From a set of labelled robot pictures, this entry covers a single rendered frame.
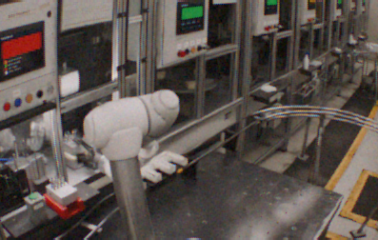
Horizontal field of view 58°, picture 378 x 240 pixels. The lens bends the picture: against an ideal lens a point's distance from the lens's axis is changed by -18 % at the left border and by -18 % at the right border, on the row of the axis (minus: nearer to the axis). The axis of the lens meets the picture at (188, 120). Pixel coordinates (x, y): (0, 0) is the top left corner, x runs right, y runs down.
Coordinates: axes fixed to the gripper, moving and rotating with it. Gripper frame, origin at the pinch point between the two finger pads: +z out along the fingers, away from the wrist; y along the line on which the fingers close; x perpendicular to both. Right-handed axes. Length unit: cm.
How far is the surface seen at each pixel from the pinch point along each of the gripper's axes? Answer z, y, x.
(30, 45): -16, 64, 35
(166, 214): -42, -32, -21
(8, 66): -16, 59, 46
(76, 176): -8.7, -9.2, 9.6
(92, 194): -26.8, -8.9, 14.3
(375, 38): -25, -33, -826
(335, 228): -116, -98, -153
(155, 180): -34.7, -13.6, -22.0
